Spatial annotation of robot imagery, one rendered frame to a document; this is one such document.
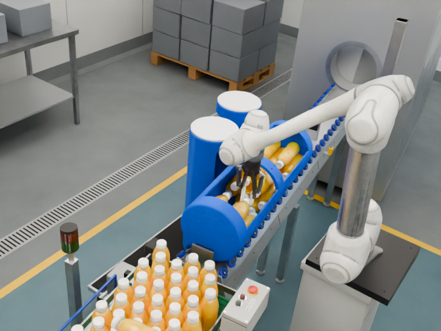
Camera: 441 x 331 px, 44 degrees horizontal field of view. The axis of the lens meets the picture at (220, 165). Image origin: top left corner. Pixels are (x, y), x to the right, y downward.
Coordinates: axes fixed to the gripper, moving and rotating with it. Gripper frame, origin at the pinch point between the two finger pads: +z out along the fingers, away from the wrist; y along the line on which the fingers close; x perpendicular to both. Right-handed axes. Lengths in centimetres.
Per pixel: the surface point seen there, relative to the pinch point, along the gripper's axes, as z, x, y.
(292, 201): 30, -47, -7
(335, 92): 25, -180, 13
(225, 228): 1.0, 23.4, -1.4
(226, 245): 9.2, 23.5, -2.5
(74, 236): -8, 67, 38
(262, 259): 103, -74, 13
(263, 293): 6, 43, -27
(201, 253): 13.8, 29.1, 5.8
